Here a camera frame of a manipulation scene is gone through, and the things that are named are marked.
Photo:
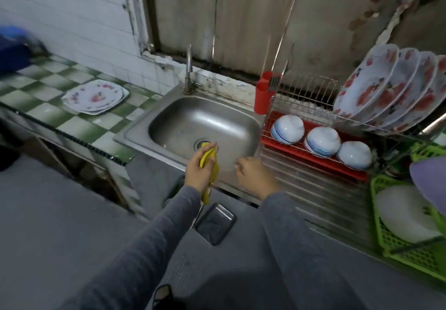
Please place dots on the person's right hand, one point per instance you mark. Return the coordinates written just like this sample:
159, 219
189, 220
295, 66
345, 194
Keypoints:
254, 177

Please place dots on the person's left hand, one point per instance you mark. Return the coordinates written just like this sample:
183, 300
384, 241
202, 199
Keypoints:
200, 172

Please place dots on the metal fork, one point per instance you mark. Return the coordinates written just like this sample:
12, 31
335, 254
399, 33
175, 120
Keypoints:
286, 59
274, 80

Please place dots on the cream plastic bowl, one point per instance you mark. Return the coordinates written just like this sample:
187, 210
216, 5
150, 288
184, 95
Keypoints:
404, 212

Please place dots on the purple plastic bowl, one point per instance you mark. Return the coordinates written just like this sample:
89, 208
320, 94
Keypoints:
432, 181

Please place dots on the person's right forearm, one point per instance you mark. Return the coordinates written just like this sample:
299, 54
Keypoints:
306, 257

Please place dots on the person's black shoe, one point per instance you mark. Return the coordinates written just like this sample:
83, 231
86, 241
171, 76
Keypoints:
162, 297

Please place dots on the stainless steel sink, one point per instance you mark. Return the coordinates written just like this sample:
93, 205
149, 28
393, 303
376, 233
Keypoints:
195, 122

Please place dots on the dark square container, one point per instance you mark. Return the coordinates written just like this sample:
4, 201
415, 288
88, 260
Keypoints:
214, 224

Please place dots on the red plastic cup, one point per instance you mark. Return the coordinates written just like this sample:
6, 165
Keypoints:
263, 101

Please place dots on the metal faucet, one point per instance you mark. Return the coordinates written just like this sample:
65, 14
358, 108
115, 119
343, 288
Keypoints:
188, 69

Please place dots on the green plastic shelf rack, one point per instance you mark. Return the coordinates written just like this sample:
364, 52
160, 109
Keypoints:
404, 257

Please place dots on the blue plastic box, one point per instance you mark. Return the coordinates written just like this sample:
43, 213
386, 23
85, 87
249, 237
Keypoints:
12, 54

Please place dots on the white hanging cloth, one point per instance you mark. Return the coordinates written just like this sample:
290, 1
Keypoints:
404, 0

